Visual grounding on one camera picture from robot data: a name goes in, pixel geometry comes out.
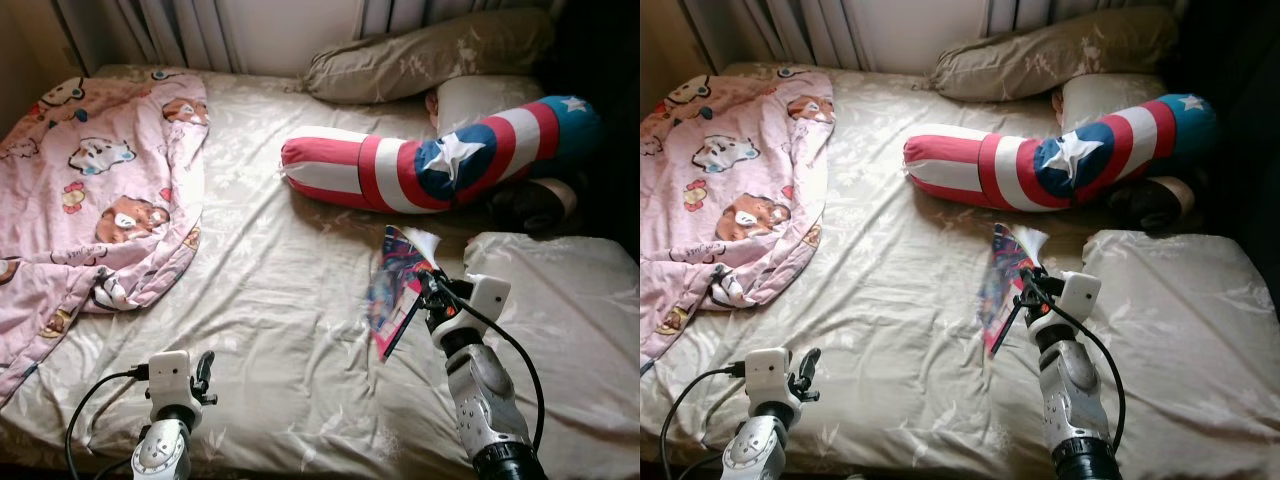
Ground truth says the white pillow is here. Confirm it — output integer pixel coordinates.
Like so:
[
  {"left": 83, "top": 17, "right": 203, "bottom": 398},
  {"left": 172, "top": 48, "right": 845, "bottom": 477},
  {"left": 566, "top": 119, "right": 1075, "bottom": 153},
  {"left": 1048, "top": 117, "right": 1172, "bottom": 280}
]
[
  {"left": 425, "top": 75, "right": 546, "bottom": 136},
  {"left": 1050, "top": 72, "right": 1169, "bottom": 131}
]

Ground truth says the pink cartoon print blanket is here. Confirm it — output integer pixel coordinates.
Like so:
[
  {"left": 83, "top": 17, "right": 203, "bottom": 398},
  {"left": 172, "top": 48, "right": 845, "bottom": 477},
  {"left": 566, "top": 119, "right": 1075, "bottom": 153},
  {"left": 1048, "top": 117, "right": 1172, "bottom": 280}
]
[
  {"left": 0, "top": 70, "right": 209, "bottom": 406},
  {"left": 640, "top": 68, "right": 836, "bottom": 366}
]

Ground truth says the red white striped bolster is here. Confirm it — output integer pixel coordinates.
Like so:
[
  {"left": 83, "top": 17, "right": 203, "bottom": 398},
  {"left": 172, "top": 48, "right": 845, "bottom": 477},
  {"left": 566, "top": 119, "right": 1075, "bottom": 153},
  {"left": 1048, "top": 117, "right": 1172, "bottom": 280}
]
[
  {"left": 280, "top": 95, "right": 603, "bottom": 214},
  {"left": 903, "top": 93, "right": 1219, "bottom": 213}
]

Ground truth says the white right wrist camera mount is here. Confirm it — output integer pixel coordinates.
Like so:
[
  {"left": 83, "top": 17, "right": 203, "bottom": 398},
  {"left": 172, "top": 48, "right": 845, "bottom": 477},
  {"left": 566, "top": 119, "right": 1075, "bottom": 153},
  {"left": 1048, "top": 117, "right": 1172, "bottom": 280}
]
[
  {"left": 455, "top": 274, "right": 511, "bottom": 326},
  {"left": 1050, "top": 270, "right": 1103, "bottom": 323}
]

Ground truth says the beige floral pillow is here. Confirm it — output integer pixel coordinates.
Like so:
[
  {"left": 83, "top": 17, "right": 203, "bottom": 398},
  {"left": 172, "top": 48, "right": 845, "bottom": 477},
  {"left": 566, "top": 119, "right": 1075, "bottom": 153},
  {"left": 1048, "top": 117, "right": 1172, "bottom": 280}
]
[
  {"left": 930, "top": 5, "right": 1181, "bottom": 103},
  {"left": 303, "top": 8, "right": 556, "bottom": 106}
]

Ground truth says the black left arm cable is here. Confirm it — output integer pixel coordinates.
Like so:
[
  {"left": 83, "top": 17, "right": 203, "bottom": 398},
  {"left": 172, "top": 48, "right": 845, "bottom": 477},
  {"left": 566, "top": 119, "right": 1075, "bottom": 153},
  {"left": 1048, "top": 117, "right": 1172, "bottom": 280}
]
[
  {"left": 660, "top": 362, "right": 749, "bottom": 480},
  {"left": 65, "top": 365, "right": 151, "bottom": 480}
]

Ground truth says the bed with beige sheet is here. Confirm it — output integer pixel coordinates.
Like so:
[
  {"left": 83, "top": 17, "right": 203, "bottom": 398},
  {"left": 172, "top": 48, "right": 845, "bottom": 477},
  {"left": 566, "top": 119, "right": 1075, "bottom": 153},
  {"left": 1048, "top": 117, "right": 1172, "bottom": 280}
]
[
  {"left": 640, "top": 62, "right": 1280, "bottom": 479},
  {"left": 0, "top": 65, "right": 641, "bottom": 476}
]

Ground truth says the colourful comic book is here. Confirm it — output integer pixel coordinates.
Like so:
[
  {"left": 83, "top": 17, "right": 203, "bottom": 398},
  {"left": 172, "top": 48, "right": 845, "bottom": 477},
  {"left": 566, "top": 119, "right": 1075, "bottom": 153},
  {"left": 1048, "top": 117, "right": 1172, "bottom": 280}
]
[
  {"left": 978, "top": 223, "right": 1049, "bottom": 359},
  {"left": 365, "top": 225, "right": 441, "bottom": 361}
]

